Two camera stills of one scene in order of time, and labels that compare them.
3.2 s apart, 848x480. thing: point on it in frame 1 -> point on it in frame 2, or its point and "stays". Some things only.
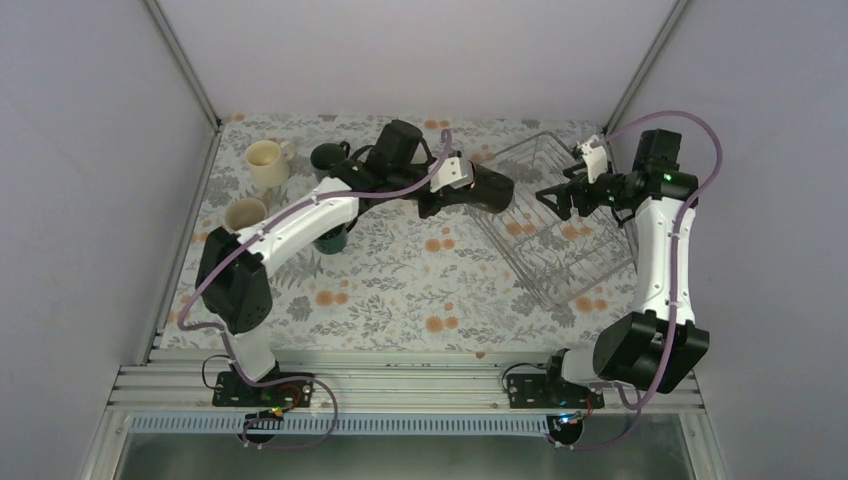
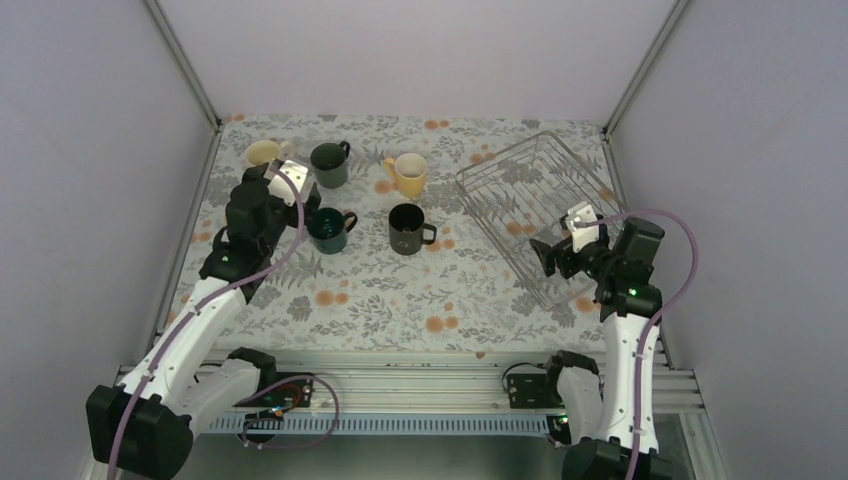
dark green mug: [332, 241] stays
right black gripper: [563, 192] -> [547, 255]
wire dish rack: [559, 259] stays
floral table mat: [391, 279] stays
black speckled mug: [491, 192] -> [406, 229]
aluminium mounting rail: [381, 386] stays
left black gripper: [451, 195] -> [312, 202]
